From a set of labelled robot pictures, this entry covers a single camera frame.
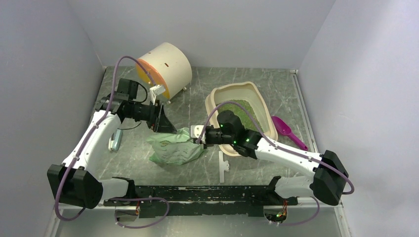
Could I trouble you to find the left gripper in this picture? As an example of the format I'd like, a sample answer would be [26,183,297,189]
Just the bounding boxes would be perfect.
[126,99,177,133]

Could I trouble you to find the green cat litter bag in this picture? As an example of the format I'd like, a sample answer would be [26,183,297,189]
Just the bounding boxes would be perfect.
[146,128,204,165]

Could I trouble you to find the beige litter box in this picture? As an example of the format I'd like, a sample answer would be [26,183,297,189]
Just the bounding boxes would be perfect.
[205,81,278,140]

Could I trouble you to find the magenta litter scoop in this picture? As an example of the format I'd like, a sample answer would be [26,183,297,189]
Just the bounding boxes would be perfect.
[271,116,308,151]

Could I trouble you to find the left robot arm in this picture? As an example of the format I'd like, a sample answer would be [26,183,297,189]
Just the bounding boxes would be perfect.
[47,79,177,209]

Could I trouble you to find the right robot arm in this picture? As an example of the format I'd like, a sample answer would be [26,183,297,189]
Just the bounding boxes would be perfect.
[190,111,354,206]

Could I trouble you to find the green litter pellets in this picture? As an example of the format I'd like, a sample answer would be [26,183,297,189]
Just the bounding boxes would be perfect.
[217,100,263,131]

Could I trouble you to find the light blue stapler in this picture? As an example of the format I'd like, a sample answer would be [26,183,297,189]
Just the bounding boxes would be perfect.
[108,129,123,152]

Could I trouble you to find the round beige drawer cabinet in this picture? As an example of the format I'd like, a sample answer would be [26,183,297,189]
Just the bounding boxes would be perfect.
[135,42,192,100]

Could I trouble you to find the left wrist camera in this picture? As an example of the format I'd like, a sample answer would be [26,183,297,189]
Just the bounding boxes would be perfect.
[149,85,166,104]

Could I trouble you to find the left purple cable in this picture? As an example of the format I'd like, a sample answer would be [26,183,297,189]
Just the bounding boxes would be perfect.
[54,55,158,222]

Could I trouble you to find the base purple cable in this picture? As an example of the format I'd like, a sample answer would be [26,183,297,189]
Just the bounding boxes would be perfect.
[114,197,171,230]

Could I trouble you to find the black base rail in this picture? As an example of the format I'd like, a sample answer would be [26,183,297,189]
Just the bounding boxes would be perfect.
[103,185,298,218]

